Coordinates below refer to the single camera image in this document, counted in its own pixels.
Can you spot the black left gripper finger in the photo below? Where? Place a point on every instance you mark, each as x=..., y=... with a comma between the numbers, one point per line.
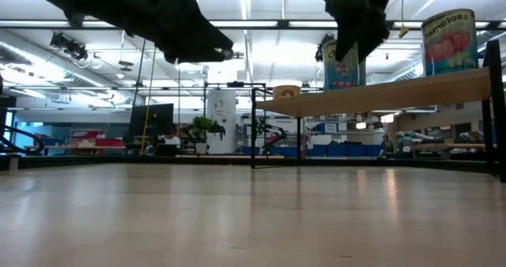
x=205, y=36
x=197, y=55

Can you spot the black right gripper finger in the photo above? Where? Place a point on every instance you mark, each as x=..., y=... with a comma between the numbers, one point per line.
x=347, y=40
x=373, y=36

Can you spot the blue tomatoes tin can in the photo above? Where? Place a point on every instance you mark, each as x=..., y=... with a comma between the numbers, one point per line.
x=448, y=46

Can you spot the small orange food box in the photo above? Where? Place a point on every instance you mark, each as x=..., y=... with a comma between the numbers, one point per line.
x=286, y=92

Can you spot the black background robot arm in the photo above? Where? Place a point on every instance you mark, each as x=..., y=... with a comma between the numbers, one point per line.
x=276, y=132

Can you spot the wooden shelf with black legs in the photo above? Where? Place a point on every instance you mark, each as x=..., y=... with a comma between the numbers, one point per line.
x=375, y=95

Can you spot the yellow hanging tag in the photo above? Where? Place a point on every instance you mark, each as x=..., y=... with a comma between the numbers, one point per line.
x=403, y=32

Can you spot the black ceiling-mounted device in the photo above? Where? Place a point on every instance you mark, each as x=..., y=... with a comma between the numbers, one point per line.
x=73, y=50
x=318, y=53

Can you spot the black computer monitor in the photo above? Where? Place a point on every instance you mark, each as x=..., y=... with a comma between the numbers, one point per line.
x=154, y=119

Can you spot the person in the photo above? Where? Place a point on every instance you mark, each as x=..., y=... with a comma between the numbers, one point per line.
x=172, y=140

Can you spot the blue storage bin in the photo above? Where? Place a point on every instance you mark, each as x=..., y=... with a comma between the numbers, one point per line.
x=356, y=151
x=286, y=151
x=374, y=151
x=319, y=151
x=336, y=151

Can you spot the red storage box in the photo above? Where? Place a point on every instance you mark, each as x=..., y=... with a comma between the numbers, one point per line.
x=110, y=142
x=89, y=134

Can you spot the wooden workbench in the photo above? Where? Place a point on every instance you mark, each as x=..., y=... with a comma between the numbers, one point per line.
x=446, y=145
x=59, y=147

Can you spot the black overhead light rail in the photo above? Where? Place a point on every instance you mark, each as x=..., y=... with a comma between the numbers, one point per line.
x=282, y=23

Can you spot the black metal table frame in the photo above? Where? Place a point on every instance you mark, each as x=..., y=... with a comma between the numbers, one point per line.
x=59, y=162

